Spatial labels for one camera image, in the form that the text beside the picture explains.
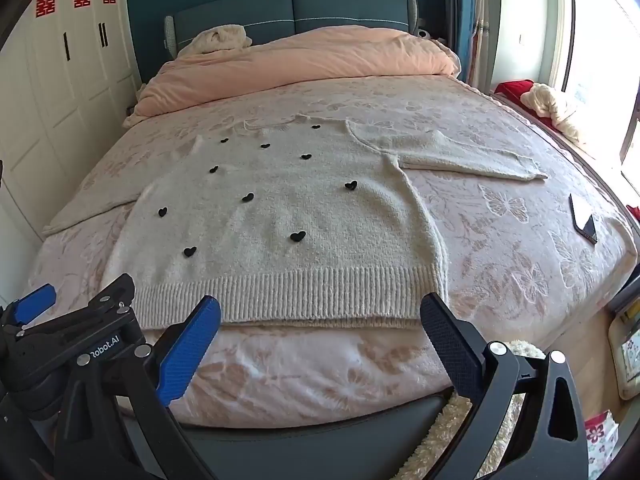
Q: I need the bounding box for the cream plush blanket bundle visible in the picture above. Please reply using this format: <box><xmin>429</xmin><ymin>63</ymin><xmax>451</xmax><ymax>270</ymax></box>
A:
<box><xmin>520</xmin><ymin>82</ymin><xmax>586</xmax><ymax>143</ymax></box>

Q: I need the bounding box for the black smartphone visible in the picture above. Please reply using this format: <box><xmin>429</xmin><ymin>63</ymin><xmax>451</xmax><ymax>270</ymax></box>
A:
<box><xmin>568</xmin><ymin>192</ymin><xmax>600</xmax><ymax>245</ymax></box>

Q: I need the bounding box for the white wardrobe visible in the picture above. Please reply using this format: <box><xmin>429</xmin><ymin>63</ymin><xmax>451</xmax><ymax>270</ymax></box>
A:
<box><xmin>0</xmin><ymin>0</ymin><xmax>143</xmax><ymax>306</ymax></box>

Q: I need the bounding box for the pink floral bed blanket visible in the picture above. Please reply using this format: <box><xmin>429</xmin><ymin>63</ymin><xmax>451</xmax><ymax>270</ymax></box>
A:
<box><xmin>25</xmin><ymin>72</ymin><xmax>633</xmax><ymax>431</ymax></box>

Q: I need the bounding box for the red cloth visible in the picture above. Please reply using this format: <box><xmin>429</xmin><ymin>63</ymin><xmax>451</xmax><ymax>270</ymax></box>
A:
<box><xmin>492</xmin><ymin>79</ymin><xmax>566</xmax><ymax>133</ymax></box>

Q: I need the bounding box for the fluffy cream fleece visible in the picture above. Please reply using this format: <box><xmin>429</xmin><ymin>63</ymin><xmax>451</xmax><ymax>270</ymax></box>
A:
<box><xmin>415</xmin><ymin>340</ymin><xmax>546</xmax><ymax>480</ymax></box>

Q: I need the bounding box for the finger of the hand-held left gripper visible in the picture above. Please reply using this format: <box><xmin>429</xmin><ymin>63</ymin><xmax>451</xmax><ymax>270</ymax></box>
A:
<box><xmin>0</xmin><ymin>283</ymin><xmax>57</xmax><ymax>342</ymax></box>
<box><xmin>86</xmin><ymin>274</ymin><xmax>137</xmax><ymax>322</ymax></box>

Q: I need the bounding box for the floral printed box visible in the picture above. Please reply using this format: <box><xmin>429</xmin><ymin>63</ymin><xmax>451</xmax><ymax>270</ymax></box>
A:
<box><xmin>582</xmin><ymin>410</ymin><xmax>621</xmax><ymax>476</ymax></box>

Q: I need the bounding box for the teal curtain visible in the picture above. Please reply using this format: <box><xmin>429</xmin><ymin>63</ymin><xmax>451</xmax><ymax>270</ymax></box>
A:
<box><xmin>445</xmin><ymin>0</ymin><xmax>501</xmax><ymax>91</ymax></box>

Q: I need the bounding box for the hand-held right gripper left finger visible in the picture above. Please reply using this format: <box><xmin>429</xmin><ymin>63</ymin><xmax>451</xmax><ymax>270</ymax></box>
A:
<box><xmin>54</xmin><ymin>296</ymin><xmax>222</xmax><ymax>480</ymax></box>

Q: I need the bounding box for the pink duvet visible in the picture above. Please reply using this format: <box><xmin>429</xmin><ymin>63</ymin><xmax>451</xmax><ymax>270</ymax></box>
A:
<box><xmin>122</xmin><ymin>27</ymin><xmax>463</xmax><ymax>128</ymax></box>

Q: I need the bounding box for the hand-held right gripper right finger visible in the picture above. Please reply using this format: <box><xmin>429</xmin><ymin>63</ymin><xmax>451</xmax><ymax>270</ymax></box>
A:
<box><xmin>415</xmin><ymin>292</ymin><xmax>591</xmax><ymax>480</ymax></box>

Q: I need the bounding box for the bright window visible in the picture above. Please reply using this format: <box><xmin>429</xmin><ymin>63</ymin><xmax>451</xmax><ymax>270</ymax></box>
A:
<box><xmin>562</xmin><ymin>0</ymin><xmax>640</xmax><ymax>171</ymax></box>

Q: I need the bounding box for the cream sweater with black hearts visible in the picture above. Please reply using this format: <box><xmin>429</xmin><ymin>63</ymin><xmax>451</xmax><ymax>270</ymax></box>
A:
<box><xmin>42</xmin><ymin>115</ymin><xmax>551</xmax><ymax>331</ymax></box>

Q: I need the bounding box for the cream crumpled cloth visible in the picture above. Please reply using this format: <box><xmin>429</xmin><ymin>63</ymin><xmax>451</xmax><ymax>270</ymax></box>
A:
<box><xmin>177</xmin><ymin>24</ymin><xmax>253</xmax><ymax>57</ymax></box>

